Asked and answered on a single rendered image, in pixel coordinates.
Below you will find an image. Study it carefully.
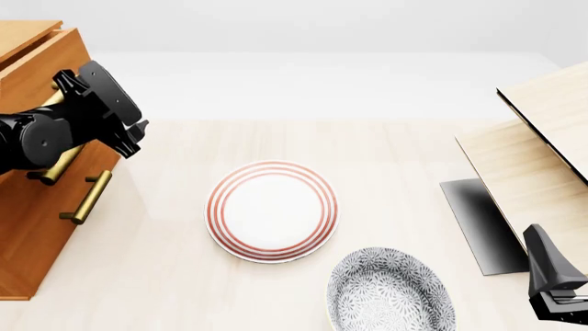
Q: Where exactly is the wooden cabinet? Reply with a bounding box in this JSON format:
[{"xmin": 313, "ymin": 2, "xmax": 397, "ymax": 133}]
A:
[{"xmin": 0, "ymin": 19, "xmax": 122, "ymax": 302}]

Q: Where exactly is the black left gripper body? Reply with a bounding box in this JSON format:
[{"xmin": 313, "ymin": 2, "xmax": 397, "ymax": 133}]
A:
[{"xmin": 51, "ymin": 79, "xmax": 142, "ymax": 160}]

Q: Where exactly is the pale wooden black-lined box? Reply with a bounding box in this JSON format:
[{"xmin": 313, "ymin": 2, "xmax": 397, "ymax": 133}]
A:
[{"xmin": 438, "ymin": 61, "xmax": 588, "ymax": 278}]

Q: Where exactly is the brass drawer handle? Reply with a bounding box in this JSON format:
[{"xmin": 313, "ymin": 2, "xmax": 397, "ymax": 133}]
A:
[
  {"xmin": 58, "ymin": 168, "xmax": 114, "ymax": 226},
  {"xmin": 26, "ymin": 91, "xmax": 87, "ymax": 187}
]

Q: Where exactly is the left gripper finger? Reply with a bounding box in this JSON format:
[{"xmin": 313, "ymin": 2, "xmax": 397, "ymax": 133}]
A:
[
  {"xmin": 122, "ymin": 119, "xmax": 151, "ymax": 143},
  {"xmin": 51, "ymin": 68, "xmax": 89, "ymax": 95}
]

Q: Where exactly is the white plate with red rings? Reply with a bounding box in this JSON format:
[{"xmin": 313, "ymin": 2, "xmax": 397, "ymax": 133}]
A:
[{"xmin": 203, "ymin": 159, "xmax": 342, "ymax": 265}]

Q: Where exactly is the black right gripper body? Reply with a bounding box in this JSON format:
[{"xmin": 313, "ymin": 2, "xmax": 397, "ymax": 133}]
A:
[{"xmin": 527, "ymin": 280, "xmax": 588, "ymax": 325}]

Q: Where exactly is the grey patterned bowl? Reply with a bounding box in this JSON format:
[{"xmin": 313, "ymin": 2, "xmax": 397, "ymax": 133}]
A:
[{"xmin": 325, "ymin": 245, "xmax": 458, "ymax": 331}]

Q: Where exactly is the wooden drawer with brass handle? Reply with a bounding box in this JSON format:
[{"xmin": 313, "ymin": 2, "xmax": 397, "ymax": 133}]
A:
[
  {"xmin": 0, "ymin": 28, "xmax": 112, "ymax": 186},
  {"xmin": 0, "ymin": 139, "xmax": 122, "ymax": 301}
]

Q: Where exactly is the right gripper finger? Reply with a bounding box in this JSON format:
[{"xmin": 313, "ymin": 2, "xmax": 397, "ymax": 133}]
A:
[{"xmin": 522, "ymin": 223, "xmax": 588, "ymax": 298}]

